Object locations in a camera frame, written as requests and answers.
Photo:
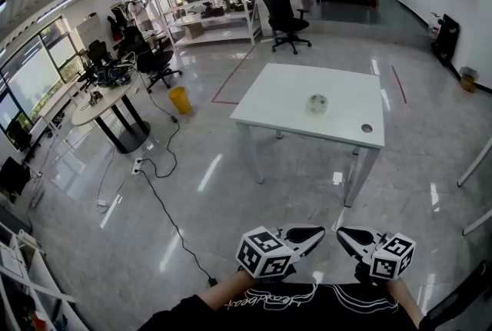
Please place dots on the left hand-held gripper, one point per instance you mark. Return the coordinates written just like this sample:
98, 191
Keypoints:
265, 252

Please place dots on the person's black printed t-shirt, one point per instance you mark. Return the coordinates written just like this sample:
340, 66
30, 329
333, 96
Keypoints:
307, 308

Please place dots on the white metal table leg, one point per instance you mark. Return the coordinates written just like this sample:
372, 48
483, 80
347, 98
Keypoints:
478, 224
474, 164

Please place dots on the open cardboard box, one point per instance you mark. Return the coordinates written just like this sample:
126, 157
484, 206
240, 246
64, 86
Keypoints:
193, 31

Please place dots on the black equipment case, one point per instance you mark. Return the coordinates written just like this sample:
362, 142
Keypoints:
447, 37

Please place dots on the yellow waste bin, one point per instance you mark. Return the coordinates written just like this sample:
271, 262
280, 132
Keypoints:
180, 101

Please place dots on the black monitor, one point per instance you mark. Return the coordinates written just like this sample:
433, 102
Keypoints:
18, 135
13, 177

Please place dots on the black office chair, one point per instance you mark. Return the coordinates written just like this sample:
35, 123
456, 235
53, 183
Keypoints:
282, 20
153, 57
96, 55

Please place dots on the round white table black base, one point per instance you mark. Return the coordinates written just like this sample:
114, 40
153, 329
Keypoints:
111, 106

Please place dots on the long ceiling light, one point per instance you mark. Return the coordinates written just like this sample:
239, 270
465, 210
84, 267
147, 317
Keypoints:
57, 8

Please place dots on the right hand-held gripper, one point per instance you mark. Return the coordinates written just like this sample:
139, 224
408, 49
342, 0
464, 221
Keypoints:
388, 256

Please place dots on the white cube shelf unit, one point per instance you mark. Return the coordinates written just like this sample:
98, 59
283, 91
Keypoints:
34, 283

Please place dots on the clear tape roll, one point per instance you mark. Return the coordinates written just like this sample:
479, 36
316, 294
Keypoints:
317, 104

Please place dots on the person's left forearm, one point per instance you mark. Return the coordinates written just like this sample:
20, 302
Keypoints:
227, 289

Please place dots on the small cardboard box with bag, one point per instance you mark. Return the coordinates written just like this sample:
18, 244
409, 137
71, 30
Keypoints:
468, 80

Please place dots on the person's right forearm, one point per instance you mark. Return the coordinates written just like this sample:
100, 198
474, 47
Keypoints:
405, 298

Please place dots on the small black device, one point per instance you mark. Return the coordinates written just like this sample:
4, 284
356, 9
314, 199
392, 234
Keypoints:
94, 99

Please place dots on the black plug adapter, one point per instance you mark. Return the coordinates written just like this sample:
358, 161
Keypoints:
212, 281

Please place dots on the white square table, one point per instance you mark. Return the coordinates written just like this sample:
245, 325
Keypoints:
300, 95

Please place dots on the white power strip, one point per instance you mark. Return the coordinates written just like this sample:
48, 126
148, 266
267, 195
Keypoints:
137, 166

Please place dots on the large window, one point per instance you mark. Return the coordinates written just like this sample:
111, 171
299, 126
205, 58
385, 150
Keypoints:
34, 76

